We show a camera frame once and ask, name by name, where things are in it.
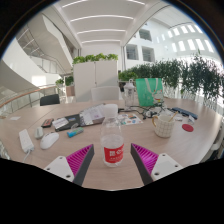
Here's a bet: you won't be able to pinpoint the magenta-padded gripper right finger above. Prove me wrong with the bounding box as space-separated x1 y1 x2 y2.
130 143 185 186

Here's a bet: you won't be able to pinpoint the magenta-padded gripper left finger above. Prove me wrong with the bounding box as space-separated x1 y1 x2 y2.
43 143 95 188

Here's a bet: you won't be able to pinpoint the clear red-labelled water bottle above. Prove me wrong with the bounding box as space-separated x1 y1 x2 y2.
100 103 125 168

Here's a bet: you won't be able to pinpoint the white computer mouse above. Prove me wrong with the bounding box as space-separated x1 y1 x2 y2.
39 131 60 150

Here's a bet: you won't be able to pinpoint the teal blue tube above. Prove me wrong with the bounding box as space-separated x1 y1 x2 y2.
66 126 85 138

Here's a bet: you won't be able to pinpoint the small grey oval device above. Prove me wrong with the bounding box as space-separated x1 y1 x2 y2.
34 126 45 140

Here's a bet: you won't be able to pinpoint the flat round red coaster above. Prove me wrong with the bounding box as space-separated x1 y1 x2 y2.
181 123 195 133

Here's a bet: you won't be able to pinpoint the small red black box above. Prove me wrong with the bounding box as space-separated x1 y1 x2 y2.
40 117 55 129

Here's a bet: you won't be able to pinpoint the black tablet case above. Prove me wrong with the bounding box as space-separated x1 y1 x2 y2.
53 113 83 132

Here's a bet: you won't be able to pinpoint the white paper packet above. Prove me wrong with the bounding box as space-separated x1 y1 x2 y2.
187 114 197 125

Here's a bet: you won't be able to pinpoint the colourful sticker sheet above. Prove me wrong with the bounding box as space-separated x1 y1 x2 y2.
117 112 144 127

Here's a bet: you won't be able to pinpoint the black chair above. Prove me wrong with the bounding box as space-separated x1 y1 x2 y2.
39 93 61 107

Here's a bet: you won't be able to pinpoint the green cat-print tote bag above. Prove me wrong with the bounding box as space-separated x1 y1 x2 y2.
135 77 165 108

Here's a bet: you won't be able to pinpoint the tall clear plastic bottle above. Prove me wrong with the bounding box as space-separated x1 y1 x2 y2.
123 79 136 109

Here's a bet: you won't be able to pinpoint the potted plant in planter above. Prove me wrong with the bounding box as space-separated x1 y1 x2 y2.
54 75 75 98

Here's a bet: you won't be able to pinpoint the row of green hedge plants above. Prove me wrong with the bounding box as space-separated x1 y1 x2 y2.
118 54 224 101

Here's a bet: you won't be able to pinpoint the white cabinet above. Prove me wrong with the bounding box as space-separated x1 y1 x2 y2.
73 59 120 103

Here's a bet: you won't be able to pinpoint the green plants atop cabinet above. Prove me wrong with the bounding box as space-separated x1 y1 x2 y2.
72 53 119 66

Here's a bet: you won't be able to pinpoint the ceiling light strips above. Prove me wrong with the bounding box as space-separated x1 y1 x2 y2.
61 0 148 44

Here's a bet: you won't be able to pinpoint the white power strip cable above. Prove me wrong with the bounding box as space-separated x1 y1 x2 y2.
21 148 34 163

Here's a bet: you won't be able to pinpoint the black cable bundle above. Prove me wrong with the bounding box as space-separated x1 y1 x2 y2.
118 104 168 120

